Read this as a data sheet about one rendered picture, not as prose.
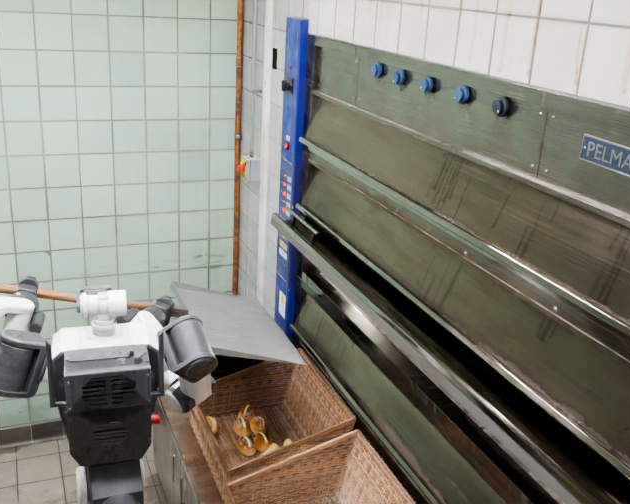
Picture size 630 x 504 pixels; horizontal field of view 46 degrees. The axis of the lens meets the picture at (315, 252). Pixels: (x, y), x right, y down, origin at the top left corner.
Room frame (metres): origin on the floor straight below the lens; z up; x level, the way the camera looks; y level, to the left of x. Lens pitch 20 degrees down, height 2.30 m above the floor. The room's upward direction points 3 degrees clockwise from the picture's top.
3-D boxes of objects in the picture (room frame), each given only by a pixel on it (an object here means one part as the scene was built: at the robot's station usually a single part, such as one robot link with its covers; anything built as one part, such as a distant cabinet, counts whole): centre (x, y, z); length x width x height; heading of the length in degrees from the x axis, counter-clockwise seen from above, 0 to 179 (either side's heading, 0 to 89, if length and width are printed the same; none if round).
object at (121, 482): (1.64, 0.50, 1.01); 0.28 x 0.13 x 0.18; 23
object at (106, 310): (1.73, 0.53, 1.47); 0.10 x 0.07 x 0.09; 108
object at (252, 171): (3.34, 0.32, 1.46); 0.10 x 0.07 x 0.10; 23
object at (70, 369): (1.67, 0.51, 1.27); 0.34 x 0.30 x 0.36; 108
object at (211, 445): (2.42, 0.14, 0.72); 0.56 x 0.49 x 0.28; 23
